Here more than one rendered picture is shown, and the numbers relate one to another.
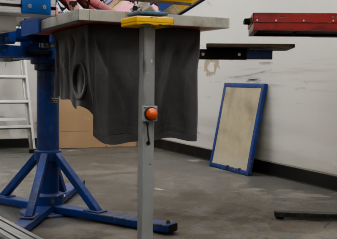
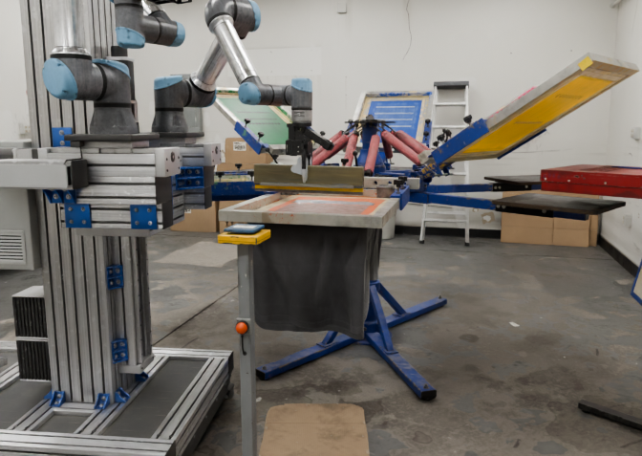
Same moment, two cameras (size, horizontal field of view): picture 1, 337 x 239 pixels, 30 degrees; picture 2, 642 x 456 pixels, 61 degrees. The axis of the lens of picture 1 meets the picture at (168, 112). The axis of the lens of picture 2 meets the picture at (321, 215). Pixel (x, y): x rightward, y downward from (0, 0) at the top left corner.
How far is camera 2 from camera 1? 160 cm
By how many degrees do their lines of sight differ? 41
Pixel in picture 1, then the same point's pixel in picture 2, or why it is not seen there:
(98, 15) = (236, 216)
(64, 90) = not seen: hidden behind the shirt
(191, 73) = (355, 270)
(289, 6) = not seen: outside the picture
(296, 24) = (595, 186)
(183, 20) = (325, 220)
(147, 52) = (241, 267)
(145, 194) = (244, 400)
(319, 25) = (627, 191)
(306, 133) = not seen: outside the picture
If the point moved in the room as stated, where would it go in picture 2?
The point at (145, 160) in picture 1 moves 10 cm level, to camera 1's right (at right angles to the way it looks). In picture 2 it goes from (243, 369) to (264, 378)
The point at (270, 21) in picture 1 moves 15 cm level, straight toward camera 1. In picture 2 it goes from (561, 182) to (542, 184)
